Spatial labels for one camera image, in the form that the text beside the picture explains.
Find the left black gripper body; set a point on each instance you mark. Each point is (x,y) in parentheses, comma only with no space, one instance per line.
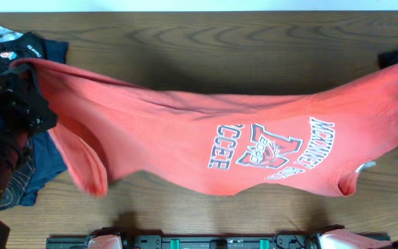
(16,93)

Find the red printed t-shirt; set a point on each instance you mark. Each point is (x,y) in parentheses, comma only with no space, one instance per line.
(219,144)

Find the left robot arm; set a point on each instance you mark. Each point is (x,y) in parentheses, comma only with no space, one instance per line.
(12,152)

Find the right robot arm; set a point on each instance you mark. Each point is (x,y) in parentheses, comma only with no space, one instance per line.
(338,237)

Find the black orange patterned shirt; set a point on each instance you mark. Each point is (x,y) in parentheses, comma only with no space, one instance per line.
(26,180)

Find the black garment at right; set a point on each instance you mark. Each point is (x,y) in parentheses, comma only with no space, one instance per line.
(387,59)

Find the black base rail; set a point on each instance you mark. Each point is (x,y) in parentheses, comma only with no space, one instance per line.
(158,242)

